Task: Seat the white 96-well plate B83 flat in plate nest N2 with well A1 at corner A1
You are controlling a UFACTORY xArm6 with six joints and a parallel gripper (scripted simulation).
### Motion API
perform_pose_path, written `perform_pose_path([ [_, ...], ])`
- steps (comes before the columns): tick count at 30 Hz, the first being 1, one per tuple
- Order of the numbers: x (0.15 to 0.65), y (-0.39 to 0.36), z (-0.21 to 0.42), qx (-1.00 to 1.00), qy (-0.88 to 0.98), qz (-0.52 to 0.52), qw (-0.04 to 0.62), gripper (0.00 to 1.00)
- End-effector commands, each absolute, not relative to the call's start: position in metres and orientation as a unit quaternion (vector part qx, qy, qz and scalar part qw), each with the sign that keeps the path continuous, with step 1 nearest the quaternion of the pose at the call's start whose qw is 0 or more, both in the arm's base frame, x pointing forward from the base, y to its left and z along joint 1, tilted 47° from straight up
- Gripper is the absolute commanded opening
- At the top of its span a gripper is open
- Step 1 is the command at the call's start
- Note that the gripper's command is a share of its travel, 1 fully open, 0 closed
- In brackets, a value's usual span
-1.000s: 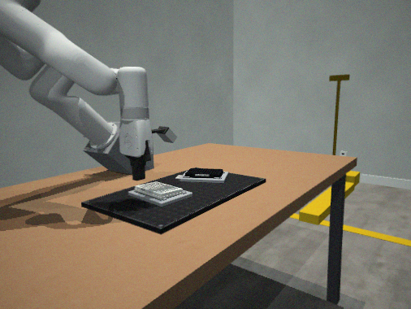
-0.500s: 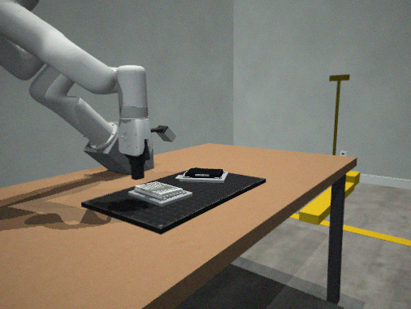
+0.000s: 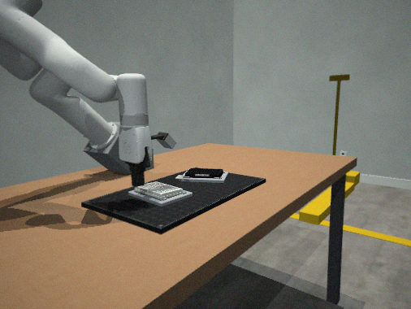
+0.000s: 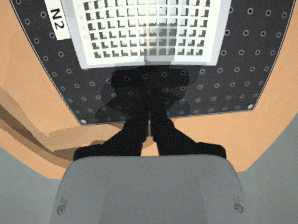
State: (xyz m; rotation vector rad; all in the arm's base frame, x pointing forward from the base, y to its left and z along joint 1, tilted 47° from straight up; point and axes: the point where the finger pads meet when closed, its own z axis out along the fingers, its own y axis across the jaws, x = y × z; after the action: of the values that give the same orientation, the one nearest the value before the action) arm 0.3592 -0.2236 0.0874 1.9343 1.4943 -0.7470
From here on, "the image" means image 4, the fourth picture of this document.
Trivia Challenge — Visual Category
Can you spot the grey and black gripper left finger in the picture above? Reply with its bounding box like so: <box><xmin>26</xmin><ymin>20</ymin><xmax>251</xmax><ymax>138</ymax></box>
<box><xmin>73</xmin><ymin>86</ymin><xmax>149</xmax><ymax>161</ymax></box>

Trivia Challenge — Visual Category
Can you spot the white well plate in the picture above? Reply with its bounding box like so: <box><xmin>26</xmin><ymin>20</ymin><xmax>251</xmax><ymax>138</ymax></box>
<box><xmin>73</xmin><ymin>0</ymin><xmax>221</xmax><ymax>65</ymax></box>

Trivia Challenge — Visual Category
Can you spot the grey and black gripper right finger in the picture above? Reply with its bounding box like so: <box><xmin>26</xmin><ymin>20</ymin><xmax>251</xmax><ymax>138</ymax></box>
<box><xmin>149</xmin><ymin>86</ymin><xmax>227</xmax><ymax>159</ymax></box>

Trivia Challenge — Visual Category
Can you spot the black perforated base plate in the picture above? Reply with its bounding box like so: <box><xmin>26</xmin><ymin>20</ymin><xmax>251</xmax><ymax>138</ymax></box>
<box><xmin>9</xmin><ymin>0</ymin><xmax>296</xmax><ymax>126</ymax></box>

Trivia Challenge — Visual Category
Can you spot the white label with n2 text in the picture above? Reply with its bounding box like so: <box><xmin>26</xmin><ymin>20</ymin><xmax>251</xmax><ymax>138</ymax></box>
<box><xmin>45</xmin><ymin>0</ymin><xmax>71</xmax><ymax>40</ymax></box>

